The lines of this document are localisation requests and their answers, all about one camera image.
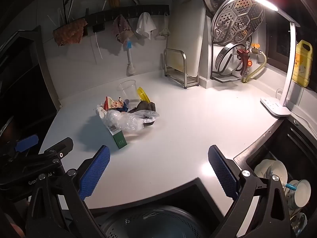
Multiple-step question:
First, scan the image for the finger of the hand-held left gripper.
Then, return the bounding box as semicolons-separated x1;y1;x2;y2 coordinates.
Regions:
5;134;39;158
38;137;74;164

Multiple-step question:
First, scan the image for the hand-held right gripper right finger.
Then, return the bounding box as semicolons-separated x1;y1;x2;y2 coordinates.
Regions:
207;144;296;238

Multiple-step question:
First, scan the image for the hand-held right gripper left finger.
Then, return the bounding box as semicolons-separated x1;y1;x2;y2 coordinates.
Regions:
26;145;111;238

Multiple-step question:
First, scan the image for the white paper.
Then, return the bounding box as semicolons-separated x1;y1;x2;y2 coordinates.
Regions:
96;103;109;119

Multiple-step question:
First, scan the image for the yellow plastic ring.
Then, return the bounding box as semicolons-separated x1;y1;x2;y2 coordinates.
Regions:
137;87;151;103

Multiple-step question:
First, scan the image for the black sink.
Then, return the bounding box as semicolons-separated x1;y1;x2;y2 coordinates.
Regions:
89;177;224;238

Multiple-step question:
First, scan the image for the green cardboard box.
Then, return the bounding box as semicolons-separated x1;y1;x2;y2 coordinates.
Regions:
107;124;127;150

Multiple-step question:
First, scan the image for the white bowl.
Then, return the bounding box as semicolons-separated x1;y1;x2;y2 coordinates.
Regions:
255;159;288;186

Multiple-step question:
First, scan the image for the clear plastic bag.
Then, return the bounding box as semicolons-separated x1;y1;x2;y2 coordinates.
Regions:
103;109;160;134

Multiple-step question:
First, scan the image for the black appliance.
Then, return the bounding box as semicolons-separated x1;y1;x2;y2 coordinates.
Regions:
0;26;60;132

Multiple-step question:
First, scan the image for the red printed snack wrapper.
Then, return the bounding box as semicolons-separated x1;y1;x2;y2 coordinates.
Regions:
103;96;125;111

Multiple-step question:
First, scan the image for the perforated steel basin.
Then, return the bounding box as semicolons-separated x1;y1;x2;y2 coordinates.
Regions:
100;204;211;238

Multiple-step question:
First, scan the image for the dark dish drawer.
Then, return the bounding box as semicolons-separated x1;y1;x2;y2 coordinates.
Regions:
234;119;317;238

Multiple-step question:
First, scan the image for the dark cloth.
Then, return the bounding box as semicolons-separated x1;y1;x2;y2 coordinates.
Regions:
129;100;156;127

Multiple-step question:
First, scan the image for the clear plastic cup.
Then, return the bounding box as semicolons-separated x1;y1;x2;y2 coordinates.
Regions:
117;80;138;102

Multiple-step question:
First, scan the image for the glass bowl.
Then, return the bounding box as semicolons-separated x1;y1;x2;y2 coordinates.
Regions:
290;212;307;236

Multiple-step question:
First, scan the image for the metal board rack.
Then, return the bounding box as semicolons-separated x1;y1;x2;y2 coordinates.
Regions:
163;48;200;89

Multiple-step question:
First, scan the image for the white brush with blue band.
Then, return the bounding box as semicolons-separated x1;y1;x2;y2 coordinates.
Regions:
125;40;136;76

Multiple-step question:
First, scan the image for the brown mesh cloth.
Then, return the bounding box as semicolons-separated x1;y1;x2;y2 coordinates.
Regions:
53;18;88;46

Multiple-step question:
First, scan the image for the glass pot lid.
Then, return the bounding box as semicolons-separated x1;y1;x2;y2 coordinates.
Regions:
216;42;252;76

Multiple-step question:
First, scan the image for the white desk lamp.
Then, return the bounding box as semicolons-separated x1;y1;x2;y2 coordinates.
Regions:
215;0;301;117

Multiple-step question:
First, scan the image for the red plastic tool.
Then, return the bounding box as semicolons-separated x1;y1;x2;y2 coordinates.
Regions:
236;48;253;76

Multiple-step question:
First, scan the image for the pinkish dish cloth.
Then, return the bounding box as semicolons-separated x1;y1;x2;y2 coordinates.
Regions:
113;15;133;44

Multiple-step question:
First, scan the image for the yellow plastic bottle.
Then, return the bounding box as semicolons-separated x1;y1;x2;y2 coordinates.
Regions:
292;40;313;88

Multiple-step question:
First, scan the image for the white cutting board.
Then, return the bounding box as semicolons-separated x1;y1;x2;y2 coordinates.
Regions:
166;0;207;78

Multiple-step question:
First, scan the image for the white hanging cloth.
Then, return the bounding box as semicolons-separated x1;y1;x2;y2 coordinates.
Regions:
136;12;157;40

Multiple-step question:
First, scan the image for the perforated steel steamer plate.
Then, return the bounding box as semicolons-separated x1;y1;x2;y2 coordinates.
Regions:
211;0;265;44

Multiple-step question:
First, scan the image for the white peeler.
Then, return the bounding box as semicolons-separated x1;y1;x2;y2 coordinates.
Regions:
156;13;171;40

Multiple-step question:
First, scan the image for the white cup with blue handle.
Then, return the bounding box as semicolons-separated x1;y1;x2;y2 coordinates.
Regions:
285;179;311;207

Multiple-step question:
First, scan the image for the black wire lid rack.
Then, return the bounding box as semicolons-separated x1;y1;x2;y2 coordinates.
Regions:
210;40;248;82

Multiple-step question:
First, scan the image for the white cable tie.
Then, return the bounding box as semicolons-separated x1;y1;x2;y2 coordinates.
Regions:
95;33;103;59

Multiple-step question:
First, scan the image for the yellow gas hose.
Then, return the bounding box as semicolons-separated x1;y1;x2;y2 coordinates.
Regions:
241;53;268;83

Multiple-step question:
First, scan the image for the yellow handled gas valve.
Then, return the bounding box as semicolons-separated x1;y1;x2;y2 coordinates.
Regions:
250;43;263;55

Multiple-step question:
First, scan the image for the black hook rail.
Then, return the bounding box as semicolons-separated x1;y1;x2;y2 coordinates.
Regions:
85;4;170;26

